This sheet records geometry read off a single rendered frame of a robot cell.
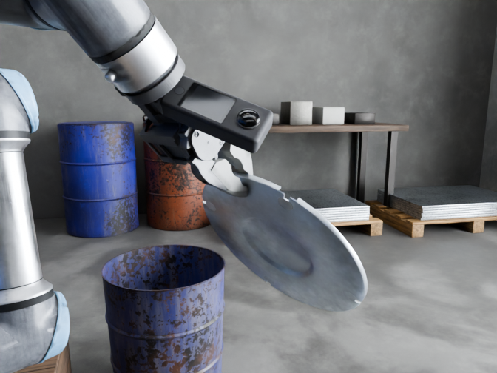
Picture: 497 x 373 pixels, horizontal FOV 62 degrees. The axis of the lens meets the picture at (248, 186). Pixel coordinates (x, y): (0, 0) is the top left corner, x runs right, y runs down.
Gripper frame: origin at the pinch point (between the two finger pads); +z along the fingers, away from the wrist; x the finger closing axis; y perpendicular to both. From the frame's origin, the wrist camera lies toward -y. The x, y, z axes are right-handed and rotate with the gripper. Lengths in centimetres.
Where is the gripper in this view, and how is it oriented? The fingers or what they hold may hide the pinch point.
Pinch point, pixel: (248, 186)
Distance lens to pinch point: 56.3
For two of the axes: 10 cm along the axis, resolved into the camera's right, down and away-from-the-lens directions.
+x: -4.5, 8.0, -4.0
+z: 4.4, 5.9, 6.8
